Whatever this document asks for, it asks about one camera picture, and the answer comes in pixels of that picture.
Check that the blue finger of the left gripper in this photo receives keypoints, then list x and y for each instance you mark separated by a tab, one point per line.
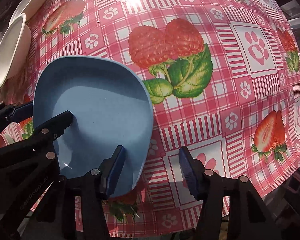
22	112
54	127

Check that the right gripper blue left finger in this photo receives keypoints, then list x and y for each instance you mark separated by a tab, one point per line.
114	168

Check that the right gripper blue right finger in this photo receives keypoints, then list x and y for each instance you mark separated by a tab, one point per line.
192	172

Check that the blue square plate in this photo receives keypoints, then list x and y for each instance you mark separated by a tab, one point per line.
111	107

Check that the white paper bowl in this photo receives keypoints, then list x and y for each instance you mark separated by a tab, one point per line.
27	7
14	48

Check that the pink strawberry tablecloth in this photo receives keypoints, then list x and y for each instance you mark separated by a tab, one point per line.
221	77

